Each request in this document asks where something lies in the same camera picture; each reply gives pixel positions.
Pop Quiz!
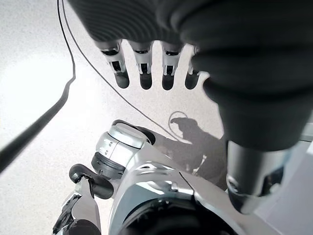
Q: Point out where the white medical cart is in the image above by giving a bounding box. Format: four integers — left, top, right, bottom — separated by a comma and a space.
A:
254, 122, 313, 235

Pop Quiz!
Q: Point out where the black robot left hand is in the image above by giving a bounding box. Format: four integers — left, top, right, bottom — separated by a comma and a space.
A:
67, 0, 313, 215

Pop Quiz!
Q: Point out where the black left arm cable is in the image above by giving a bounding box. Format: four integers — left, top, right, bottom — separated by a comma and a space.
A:
0, 0, 76, 173

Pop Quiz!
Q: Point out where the silver robot left leg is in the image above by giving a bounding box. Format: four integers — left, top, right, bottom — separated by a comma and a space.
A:
91, 119, 269, 235

